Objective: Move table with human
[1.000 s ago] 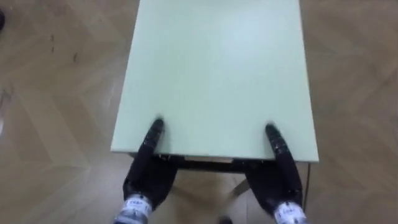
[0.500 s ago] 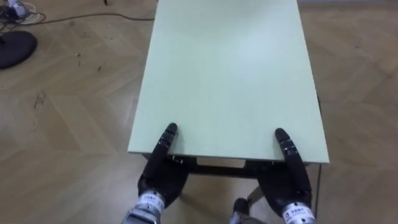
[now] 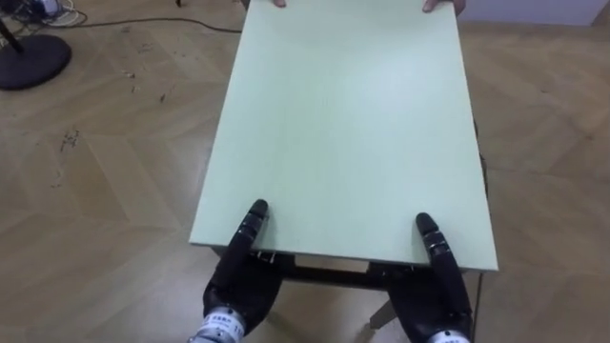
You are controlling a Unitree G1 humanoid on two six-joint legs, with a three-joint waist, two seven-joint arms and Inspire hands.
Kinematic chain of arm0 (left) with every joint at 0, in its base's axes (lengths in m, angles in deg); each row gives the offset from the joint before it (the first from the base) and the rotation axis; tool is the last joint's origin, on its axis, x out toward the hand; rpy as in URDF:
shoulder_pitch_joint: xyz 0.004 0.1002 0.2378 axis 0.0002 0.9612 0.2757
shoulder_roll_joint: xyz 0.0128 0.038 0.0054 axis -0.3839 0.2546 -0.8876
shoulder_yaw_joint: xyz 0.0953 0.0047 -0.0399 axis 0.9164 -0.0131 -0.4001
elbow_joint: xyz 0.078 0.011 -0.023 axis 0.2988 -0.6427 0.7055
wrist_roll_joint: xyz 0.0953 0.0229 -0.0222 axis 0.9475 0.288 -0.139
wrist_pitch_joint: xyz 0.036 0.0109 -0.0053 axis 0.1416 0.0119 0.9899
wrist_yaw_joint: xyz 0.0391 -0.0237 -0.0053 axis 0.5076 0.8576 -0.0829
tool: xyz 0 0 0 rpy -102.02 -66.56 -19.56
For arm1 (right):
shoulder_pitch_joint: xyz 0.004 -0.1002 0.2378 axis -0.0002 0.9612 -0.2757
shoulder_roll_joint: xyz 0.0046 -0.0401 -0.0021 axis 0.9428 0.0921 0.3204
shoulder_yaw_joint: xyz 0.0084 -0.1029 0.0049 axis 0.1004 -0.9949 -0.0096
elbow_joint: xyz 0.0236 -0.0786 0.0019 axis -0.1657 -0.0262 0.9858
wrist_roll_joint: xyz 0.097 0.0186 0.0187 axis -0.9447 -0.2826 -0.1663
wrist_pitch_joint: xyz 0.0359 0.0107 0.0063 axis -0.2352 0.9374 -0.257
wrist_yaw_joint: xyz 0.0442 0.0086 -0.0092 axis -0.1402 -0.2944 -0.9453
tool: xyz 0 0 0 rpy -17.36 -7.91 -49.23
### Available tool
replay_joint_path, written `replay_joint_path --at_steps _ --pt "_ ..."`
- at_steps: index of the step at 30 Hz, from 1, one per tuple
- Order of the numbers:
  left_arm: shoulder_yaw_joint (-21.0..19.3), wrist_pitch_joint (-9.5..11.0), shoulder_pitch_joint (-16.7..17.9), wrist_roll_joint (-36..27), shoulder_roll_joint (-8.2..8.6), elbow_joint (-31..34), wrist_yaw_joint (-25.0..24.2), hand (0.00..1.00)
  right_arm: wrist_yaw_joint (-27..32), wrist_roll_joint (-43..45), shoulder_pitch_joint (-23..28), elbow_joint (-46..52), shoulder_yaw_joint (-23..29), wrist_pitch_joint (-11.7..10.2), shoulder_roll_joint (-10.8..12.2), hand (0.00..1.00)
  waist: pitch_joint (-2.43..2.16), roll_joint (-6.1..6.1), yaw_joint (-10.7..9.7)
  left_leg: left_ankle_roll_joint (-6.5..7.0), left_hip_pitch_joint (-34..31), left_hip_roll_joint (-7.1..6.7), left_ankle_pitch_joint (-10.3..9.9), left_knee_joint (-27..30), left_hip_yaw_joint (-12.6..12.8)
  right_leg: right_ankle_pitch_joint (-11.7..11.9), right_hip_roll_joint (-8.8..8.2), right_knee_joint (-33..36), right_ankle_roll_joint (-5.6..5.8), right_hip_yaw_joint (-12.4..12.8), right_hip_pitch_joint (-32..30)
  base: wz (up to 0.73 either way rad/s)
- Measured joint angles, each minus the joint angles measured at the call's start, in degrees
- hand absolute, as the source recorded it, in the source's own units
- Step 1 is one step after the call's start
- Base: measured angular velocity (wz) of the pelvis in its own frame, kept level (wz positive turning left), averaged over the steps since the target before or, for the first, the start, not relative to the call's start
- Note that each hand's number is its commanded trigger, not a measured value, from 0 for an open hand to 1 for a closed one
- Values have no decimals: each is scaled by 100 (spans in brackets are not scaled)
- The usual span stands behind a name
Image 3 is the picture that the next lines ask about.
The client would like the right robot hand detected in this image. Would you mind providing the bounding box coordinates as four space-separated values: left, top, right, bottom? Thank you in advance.
366 212 474 343

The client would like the black round stand base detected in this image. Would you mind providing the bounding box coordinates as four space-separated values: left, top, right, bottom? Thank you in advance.
0 18 73 91

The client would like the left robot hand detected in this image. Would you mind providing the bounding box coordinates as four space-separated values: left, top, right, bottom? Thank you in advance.
202 198 297 337

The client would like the black floor cable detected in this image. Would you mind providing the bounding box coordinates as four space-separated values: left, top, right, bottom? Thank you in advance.
45 17 243 35

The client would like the tangled cable pile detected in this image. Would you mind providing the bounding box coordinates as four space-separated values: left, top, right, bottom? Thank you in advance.
0 0 89 29

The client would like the pale green table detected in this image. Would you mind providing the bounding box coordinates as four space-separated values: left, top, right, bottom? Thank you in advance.
189 0 499 331

